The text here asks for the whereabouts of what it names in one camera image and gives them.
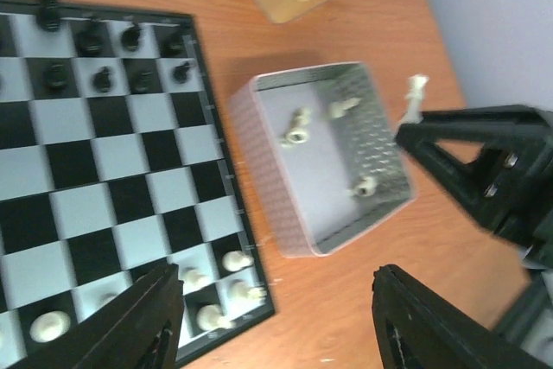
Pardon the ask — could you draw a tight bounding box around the black chess king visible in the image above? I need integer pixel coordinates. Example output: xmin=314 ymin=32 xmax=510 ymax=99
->
xmin=35 ymin=0 xmax=61 ymax=33

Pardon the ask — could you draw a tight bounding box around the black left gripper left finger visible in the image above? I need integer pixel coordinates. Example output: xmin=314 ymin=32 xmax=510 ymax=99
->
xmin=55 ymin=264 xmax=184 ymax=368

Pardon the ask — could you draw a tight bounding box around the white chess pawn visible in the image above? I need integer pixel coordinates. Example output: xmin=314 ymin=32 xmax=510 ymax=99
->
xmin=182 ymin=268 xmax=212 ymax=293
xmin=222 ymin=251 xmax=254 ymax=272

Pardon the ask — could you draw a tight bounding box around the white chess piece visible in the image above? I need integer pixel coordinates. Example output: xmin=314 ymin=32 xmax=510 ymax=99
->
xmin=229 ymin=280 xmax=267 ymax=305
xmin=196 ymin=304 xmax=235 ymax=332

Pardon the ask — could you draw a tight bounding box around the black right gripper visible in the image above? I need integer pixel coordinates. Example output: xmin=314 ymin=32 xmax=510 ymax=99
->
xmin=395 ymin=105 xmax=552 ymax=265

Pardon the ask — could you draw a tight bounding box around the white chess bishop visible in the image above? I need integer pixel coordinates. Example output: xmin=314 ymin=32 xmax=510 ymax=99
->
xmin=29 ymin=310 xmax=71 ymax=343

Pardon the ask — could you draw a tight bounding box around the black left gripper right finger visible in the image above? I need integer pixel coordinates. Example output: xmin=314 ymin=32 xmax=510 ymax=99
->
xmin=372 ymin=264 xmax=549 ymax=368

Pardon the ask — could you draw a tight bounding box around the white chess queen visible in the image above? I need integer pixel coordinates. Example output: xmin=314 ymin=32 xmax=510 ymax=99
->
xmin=400 ymin=74 xmax=429 ymax=124

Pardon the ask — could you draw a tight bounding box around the black and silver chessboard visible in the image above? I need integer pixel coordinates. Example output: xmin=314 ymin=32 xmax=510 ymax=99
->
xmin=1 ymin=0 xmax=275 ymax=368

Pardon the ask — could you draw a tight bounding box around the silver embossed tin tray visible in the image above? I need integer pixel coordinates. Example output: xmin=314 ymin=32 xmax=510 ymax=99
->
xmin=228 ymin=61 xmax=416 ymax=258

